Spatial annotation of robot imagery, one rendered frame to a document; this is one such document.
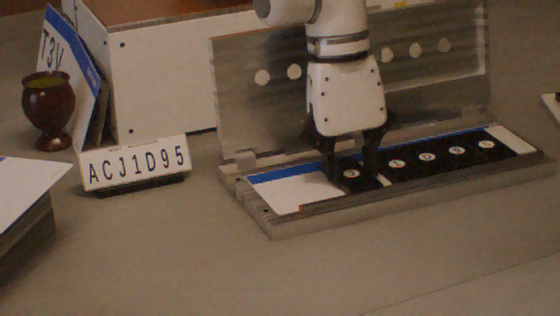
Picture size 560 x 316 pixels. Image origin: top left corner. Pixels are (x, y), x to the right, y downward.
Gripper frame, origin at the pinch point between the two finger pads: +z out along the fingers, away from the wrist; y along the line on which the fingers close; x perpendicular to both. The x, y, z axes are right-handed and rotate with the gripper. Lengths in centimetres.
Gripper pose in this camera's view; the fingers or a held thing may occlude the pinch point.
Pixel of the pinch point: (351, 165)
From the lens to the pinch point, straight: 155.7
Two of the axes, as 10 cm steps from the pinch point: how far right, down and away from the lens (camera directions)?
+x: -3.7, -1.8, 9.1
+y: 9.2, -1.9, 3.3
